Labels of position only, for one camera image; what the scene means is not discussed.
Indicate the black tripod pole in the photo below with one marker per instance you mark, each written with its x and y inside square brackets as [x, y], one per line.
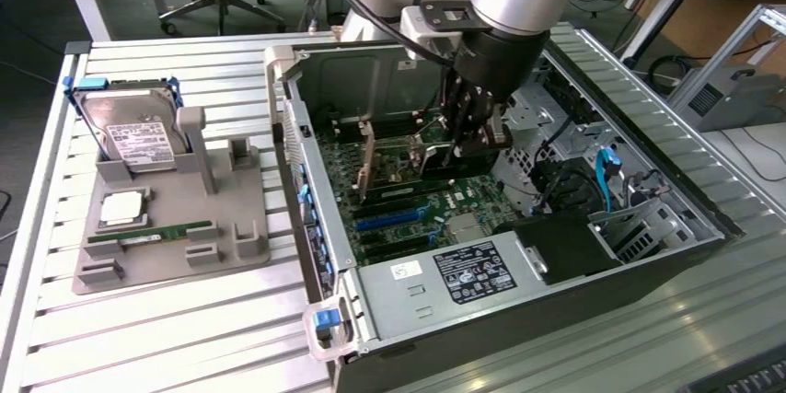
[676, 2]

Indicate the grey power supply unit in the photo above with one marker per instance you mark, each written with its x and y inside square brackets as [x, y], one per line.
[393, 301]

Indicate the green motherboard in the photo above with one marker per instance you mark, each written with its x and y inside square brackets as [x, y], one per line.
[473, 199]

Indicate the NVIDIA graphics card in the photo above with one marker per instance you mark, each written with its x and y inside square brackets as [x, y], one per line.
[454, 167]

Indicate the grey computer tower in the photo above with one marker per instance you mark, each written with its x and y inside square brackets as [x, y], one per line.
[737, 103]

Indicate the aluminium profile frame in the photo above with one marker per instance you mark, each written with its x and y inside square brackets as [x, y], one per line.
[735, 43]

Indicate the grey parts rack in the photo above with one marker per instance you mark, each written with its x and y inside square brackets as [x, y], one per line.
[173, 209]

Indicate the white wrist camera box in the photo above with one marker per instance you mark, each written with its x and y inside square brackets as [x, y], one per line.
[418, 38]

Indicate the silver drive cage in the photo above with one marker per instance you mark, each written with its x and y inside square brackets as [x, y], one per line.
[534, 119]

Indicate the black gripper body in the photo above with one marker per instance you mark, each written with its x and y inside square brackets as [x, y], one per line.
[501, 66]

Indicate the silver chipset heatsink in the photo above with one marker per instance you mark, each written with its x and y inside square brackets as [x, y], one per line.
[470, 229]

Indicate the silver disk bay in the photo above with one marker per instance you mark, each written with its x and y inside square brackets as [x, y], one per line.
[645, 236]

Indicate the black open PC case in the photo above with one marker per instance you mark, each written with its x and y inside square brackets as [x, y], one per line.
[615, 301]

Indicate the blue case latch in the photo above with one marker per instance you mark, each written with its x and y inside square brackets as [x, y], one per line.
[326, 321]

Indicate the hard disk in blue carrier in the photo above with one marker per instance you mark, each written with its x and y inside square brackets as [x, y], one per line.
[138, 135]

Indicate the green RAM stick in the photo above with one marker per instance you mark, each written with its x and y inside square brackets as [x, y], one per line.
[154, 233]

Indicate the black office chair base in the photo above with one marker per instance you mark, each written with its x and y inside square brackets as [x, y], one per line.
[222, 6]

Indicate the black plastic duct cover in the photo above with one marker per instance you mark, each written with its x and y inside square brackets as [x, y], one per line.
[565, 246]

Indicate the silver CPU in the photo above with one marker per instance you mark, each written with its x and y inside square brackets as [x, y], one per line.
[123, 209]

